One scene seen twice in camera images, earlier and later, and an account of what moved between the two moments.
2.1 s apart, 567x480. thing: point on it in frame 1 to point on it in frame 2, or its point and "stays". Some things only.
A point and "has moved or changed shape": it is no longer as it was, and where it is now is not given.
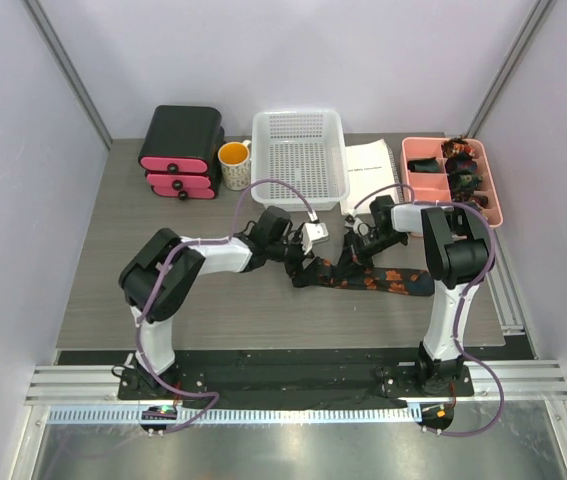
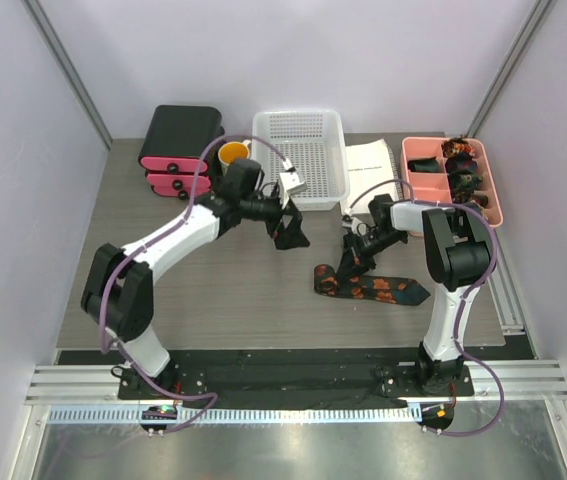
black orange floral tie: (322, 272) has moved or changed shape
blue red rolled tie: (455, 164) stays
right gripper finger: (349, 267) stays
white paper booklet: (371, 172) stays
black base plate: (290, 375) stays
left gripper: (306, 276) to (292, 236)
